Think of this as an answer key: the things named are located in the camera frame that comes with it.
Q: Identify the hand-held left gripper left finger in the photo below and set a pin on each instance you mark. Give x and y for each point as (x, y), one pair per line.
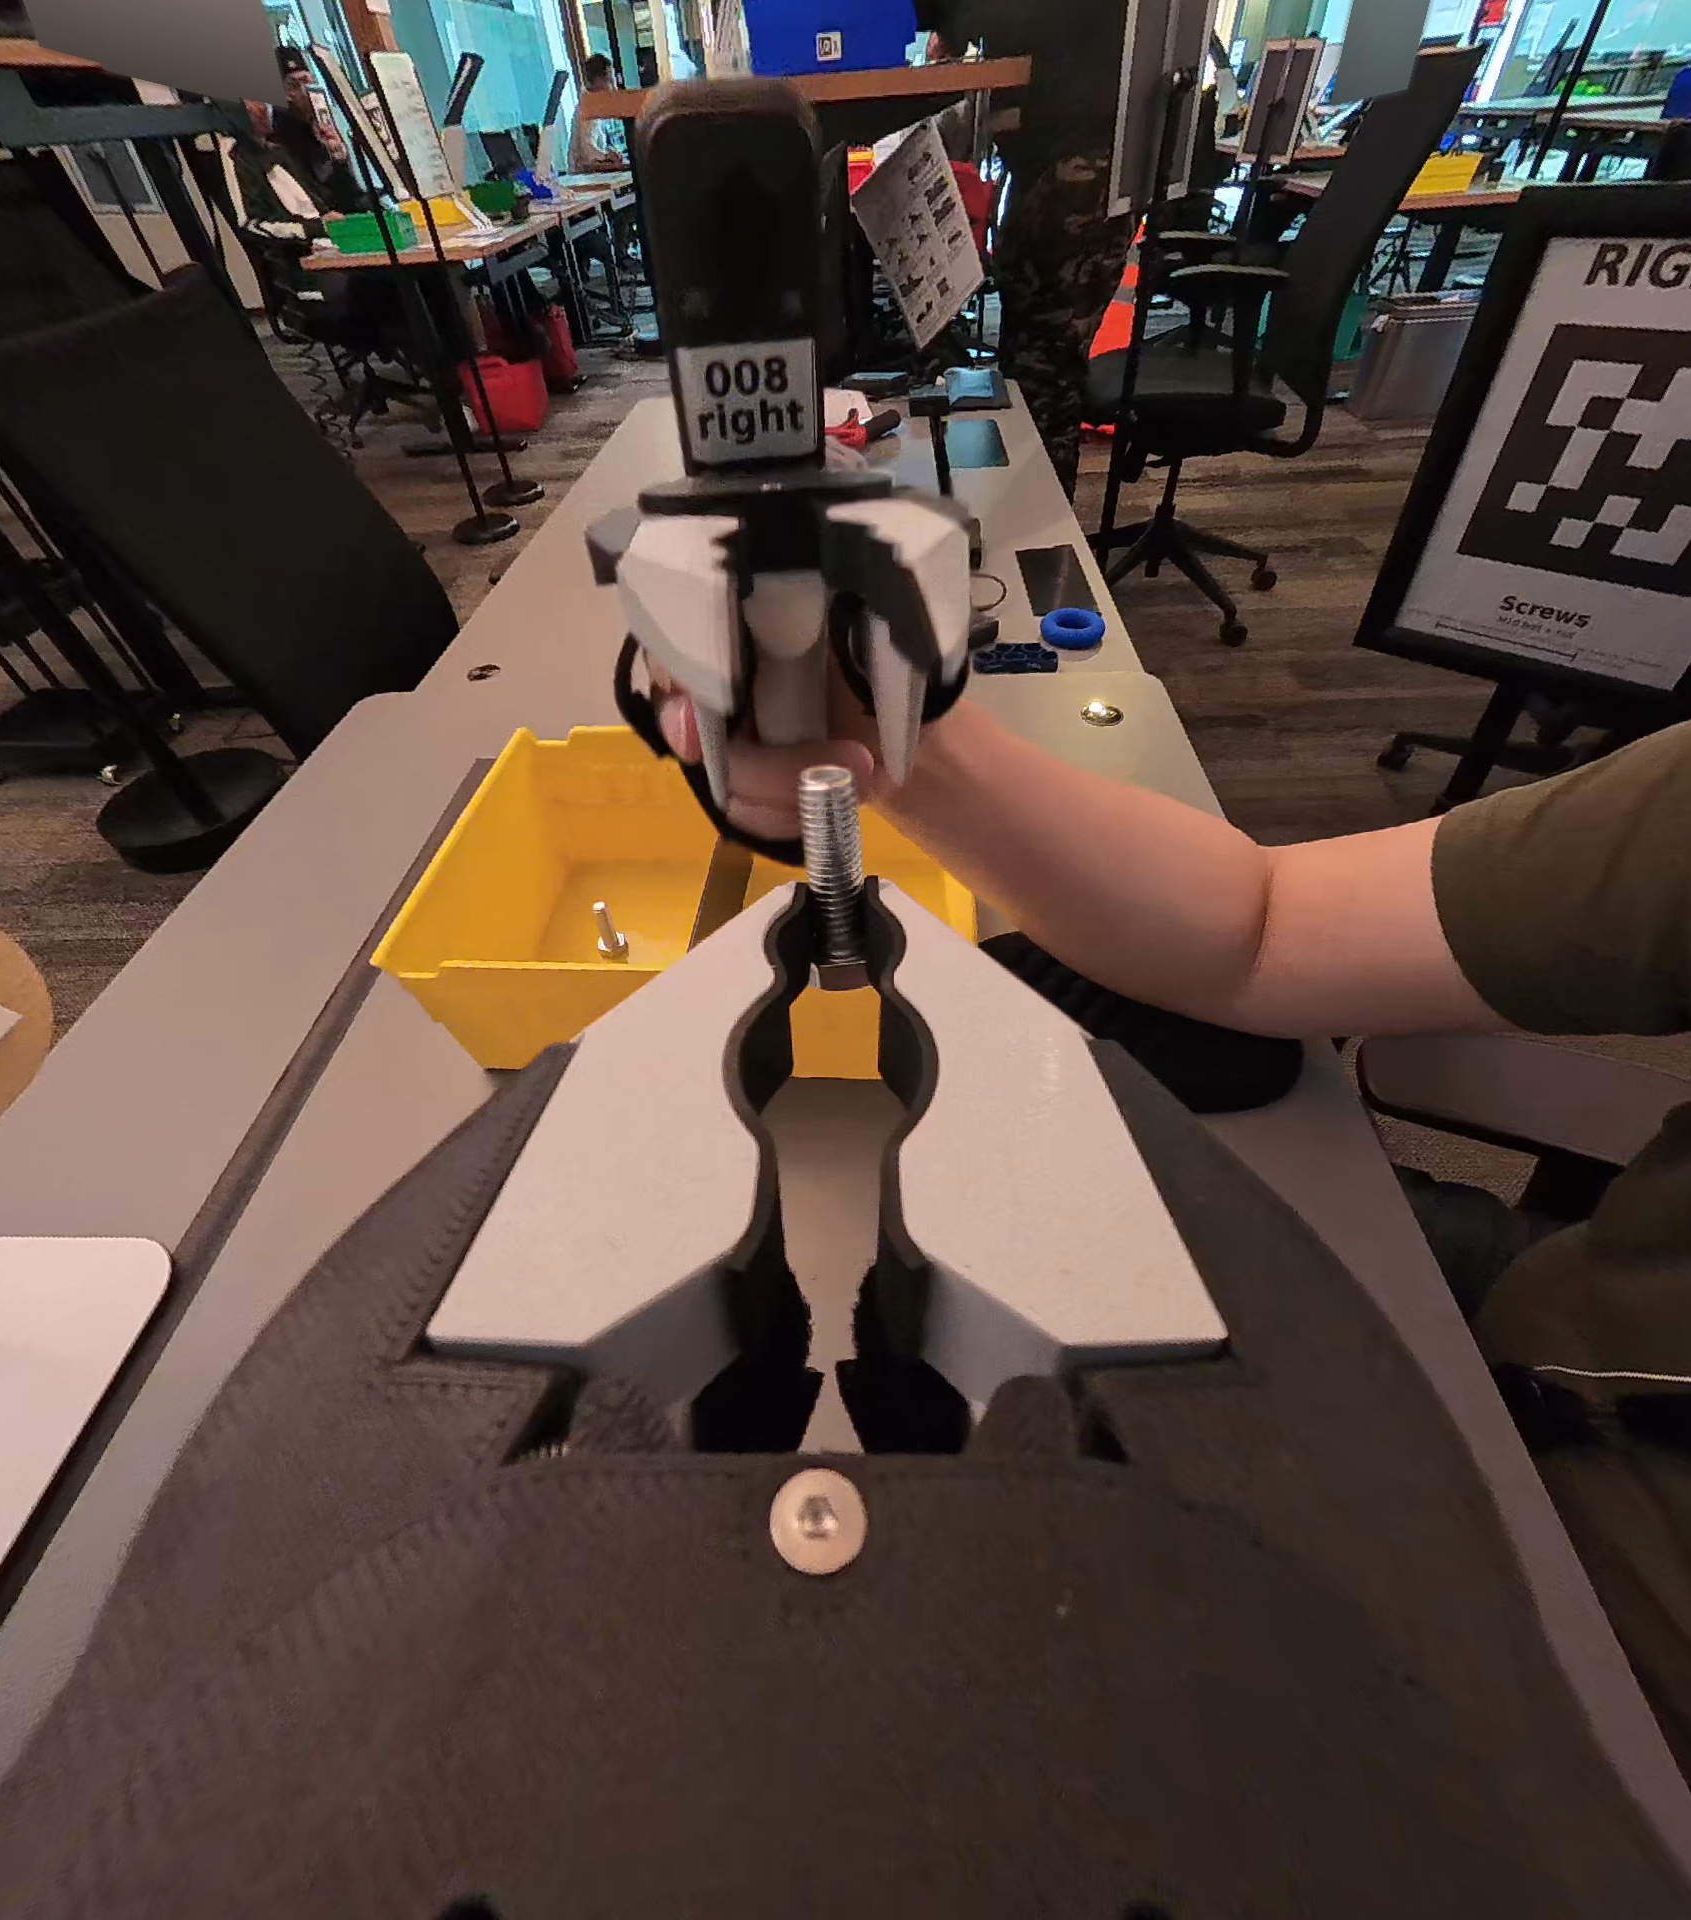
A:
(606, 1201)

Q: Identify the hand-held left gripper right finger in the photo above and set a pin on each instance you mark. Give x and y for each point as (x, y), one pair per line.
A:
(1056, 1201)

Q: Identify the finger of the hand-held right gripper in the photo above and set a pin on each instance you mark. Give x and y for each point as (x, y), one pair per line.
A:
(680, 615)
(948, 584)

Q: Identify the yellow plastic bin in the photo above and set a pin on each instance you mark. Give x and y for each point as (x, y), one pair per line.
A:
(516, 990)

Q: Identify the steel hex bolt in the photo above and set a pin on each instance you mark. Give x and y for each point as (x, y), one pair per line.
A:
(610, 942)
(834, 871)

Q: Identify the person's right hand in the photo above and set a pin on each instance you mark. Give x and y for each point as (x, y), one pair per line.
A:
(762, 763)

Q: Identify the black textured pad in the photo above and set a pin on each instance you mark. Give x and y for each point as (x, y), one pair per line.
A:
(1175, 1051)

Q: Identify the tilted printed sheet board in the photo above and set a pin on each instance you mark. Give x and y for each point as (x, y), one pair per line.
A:
(920, 224)

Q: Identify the blue plastic bin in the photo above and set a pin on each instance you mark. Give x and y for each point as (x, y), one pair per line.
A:
(846, 33)

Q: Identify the wooden standing desk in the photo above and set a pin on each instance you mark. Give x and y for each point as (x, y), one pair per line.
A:
(936, 75)

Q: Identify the red tote bag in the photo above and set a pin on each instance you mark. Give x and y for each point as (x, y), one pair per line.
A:
(502, 399)

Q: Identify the green plastic bin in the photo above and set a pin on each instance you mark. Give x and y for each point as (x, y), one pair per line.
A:
(372, 232)

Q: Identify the grey chair armrest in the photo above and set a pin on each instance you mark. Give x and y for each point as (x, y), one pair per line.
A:
(1535, 1094)

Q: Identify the black mesh office chair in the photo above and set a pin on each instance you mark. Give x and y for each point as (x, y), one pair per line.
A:
(184, 494)

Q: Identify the grey waste bin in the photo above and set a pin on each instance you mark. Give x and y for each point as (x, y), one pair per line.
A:
(1407, 361)

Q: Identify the black round base stand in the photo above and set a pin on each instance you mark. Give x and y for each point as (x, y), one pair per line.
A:
(192, 810)

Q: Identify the black sign stand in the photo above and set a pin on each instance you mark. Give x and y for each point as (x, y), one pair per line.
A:
(1497, 734)

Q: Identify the black framed marker sign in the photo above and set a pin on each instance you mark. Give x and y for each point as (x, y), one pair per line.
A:
(1639, 450)

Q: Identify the black flat bracket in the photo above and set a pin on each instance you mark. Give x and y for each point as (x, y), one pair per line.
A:
(1018, 656)

